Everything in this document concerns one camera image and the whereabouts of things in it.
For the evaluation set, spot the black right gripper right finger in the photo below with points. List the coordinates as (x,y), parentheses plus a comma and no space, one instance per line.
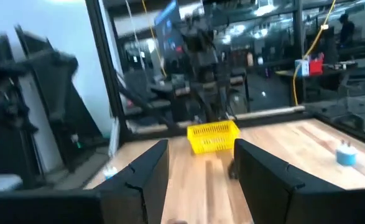
(263,186)

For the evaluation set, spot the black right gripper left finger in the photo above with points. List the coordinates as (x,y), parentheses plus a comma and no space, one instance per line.
(138,193)

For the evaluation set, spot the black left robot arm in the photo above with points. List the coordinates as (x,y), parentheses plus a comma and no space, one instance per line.
(205,62)

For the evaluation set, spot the yellow plastic basket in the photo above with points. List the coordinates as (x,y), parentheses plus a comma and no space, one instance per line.
(213,137)

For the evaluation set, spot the blue white box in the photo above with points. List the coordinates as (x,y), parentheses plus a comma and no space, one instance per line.
(302,68)

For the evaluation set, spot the red box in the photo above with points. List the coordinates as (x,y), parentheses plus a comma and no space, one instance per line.
(316,66)

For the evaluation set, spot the person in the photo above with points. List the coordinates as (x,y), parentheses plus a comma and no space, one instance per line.
(346,31)

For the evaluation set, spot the black aluminium frame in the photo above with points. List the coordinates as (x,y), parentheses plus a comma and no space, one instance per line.
(106,71)

